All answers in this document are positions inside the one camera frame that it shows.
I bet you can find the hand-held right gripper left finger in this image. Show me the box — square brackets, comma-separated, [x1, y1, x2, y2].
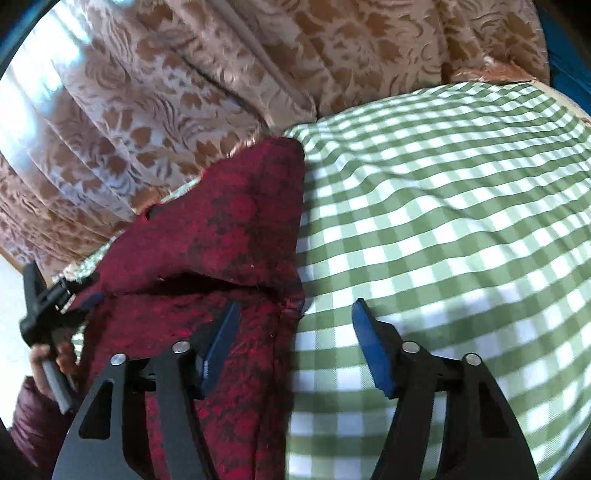
[51, 301, 242, 480]

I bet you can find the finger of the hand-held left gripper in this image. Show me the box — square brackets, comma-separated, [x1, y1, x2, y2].
[65, 292, 106, 324]
[55, 272, 100, 297]

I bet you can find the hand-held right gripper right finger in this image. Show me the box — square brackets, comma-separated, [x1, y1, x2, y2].
[352, 298, 540, 480]

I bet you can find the dark red patterned garment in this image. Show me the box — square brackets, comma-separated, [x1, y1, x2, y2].
[76, 136, 308, 480]

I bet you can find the person's left forearm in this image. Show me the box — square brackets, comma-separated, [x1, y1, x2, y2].
[8, 375, 72, 468]

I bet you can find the person's left hand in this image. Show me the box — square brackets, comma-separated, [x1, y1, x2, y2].
[28, 340, 77, 398]

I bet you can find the green checked bed sheet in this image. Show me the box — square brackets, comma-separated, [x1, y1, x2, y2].
[55, 80, 591, 480]

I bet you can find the brown floral curtain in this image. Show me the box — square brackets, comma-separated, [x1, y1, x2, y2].
[0, 0, 552, 278]

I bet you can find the beige mattress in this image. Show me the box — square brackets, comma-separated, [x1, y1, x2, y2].
[533, 79, 591, 130]

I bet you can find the blue panel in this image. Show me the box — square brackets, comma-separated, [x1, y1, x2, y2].
[536, 7, 591, 121]

